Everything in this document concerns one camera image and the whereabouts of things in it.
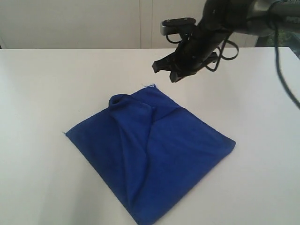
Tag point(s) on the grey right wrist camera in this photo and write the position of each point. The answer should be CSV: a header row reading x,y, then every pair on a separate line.
x,y
174,26

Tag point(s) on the blue towel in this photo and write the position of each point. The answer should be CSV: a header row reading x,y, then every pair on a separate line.
x,y
149,150

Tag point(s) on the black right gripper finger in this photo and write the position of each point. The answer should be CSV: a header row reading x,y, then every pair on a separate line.
x,y
177,75
165,64

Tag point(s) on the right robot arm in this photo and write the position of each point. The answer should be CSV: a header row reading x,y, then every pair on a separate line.
x,y
220,19

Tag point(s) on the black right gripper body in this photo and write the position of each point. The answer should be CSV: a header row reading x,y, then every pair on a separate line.
x,y
191,54

